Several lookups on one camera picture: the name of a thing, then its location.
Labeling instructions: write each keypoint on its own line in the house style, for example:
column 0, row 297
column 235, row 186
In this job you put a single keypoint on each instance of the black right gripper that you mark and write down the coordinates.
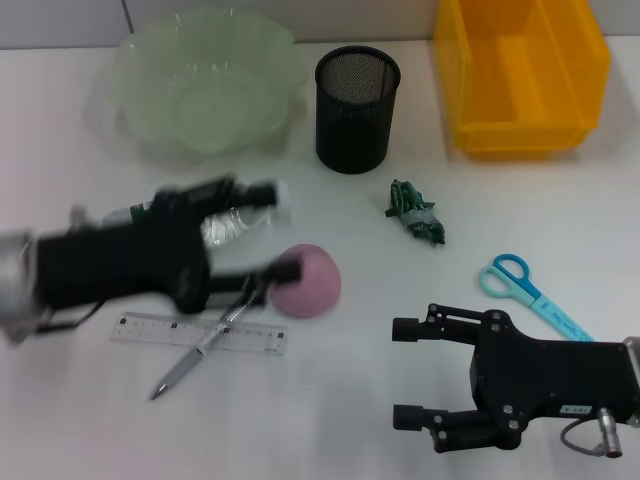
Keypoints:
column 550, row 380

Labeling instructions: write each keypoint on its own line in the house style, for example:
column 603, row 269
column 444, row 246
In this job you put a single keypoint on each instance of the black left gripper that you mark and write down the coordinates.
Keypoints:
column 125, row 265

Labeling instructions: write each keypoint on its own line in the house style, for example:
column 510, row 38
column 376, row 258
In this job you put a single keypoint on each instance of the clear water bottle green label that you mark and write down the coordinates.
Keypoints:
column 230, row 230

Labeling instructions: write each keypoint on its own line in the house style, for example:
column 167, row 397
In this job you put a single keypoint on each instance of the blue scissors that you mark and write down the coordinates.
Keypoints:
column 520, row 287

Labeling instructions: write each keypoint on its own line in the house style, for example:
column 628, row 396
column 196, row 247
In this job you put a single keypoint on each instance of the green plastic wrapper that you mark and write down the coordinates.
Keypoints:
column 412, row 212

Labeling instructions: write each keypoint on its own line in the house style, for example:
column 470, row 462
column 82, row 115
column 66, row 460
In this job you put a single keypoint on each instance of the transparent plastic ruler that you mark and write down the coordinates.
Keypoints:
column 150, row 332

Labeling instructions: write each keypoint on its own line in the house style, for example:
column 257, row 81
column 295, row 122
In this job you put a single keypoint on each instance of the green translucent fruit bowl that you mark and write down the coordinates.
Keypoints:
column 210, row 105

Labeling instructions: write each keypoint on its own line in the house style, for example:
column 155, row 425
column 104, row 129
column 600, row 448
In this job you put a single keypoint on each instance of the silver pen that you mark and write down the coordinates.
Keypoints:
column 185, row 367

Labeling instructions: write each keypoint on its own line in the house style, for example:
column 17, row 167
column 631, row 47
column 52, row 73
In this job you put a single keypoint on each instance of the black mesh pen holder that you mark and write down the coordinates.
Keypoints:
column 352, row 130

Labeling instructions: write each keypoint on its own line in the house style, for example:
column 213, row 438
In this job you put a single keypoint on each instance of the yellow plastic bin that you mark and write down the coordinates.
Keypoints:
column 520, row 75

